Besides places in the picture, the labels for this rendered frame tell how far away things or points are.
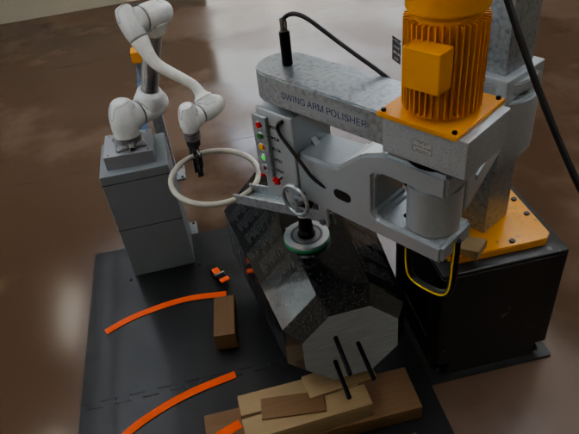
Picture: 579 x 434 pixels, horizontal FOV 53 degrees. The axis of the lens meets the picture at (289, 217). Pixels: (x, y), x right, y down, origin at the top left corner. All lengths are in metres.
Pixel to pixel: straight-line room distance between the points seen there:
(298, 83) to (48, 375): 2.30
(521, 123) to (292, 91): 0.93
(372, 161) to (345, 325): 0.81
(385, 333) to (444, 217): 0.82
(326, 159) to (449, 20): 0.79
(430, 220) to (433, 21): 0.68
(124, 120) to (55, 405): 1.60
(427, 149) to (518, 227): 1.15
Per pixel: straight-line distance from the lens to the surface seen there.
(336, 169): 2.16
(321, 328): 2.48
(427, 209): 1.98
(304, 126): 2.26
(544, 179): 4.58
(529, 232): 2.84
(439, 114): 1.77
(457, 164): 1.76
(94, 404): 3.37
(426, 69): 1.63
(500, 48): 2.35
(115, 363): 3.50
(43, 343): 3.82
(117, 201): 3.59
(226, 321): 3.33
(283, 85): 2.14
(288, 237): 2.70
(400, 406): 2.95
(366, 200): 2.12
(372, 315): 2.52
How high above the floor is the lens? 2.58
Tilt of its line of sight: 38 degrees down
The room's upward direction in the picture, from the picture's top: 7 degrees counter-clockwise
